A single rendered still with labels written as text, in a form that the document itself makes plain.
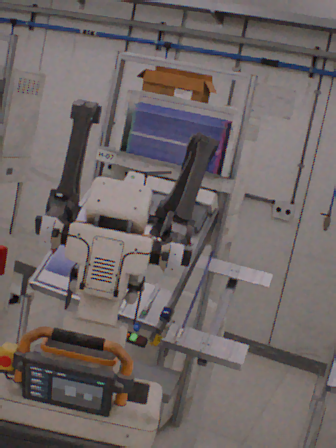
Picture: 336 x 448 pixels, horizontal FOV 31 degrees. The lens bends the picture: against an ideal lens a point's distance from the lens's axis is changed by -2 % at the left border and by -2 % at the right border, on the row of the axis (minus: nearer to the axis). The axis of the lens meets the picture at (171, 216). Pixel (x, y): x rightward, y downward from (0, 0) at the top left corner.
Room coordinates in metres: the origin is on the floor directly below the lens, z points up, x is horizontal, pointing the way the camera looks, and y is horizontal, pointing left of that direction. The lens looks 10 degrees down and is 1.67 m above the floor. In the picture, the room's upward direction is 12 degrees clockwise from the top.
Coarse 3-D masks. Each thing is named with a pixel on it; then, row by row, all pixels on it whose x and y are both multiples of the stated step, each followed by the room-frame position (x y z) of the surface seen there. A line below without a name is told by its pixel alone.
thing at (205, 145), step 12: (204, 144) 2.26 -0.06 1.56; (216, 144) 2.27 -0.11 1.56; (204, 156) 2.24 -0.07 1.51; (192, 168) 2.24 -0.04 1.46; (204, 168) 2.23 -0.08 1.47; (192, 180) 2.20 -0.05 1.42; (192, 192) 2.19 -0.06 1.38; (180, 204) 2.17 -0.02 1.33; (192, 204) 2.17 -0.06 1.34; (168, 216) 2.14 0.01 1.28; (180, 216) 2.15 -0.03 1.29; (168, 228) 2.11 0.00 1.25; (192, 228) 2.14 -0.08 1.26
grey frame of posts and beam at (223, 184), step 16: (256, 80) 3.02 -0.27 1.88; (112, 96) 3.26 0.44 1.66; (112, 112) 3.28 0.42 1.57; (240, 128) 3.02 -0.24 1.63; (240, 144) 3.00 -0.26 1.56; (96, 160) 3.27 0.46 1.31; (128, 160) 3.17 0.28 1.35; (144, 160) 3.14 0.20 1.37; (96, 176) 3.26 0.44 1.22; (176, 176) 3.07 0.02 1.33; (208, 176) 3.02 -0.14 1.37; (224, 192) 3.00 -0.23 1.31; (224, 208) 3.01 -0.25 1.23; (224, 224) 3.02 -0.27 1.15; (208, 272) 3.01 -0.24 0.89; (208, 288) 3.00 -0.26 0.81; (16, 336) 2.80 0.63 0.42; (160, 352) 2.54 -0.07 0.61; (192, 368) 3.03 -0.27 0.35
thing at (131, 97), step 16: (160, 64) 3.18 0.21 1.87; (176, 64) 3.16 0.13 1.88; (192, 64) 3.12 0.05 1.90; (240, 80) 3.04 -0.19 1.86; (128, 96) 3.15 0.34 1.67; (128, 112) 3.21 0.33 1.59; (240, 112) 2.96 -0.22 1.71; (128, 128) 3.25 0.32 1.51; (112, 160) 3.20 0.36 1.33; (160, 160) 3.07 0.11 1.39; (224, 160) 2.95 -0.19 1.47; (224, 176) 2.96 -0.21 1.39
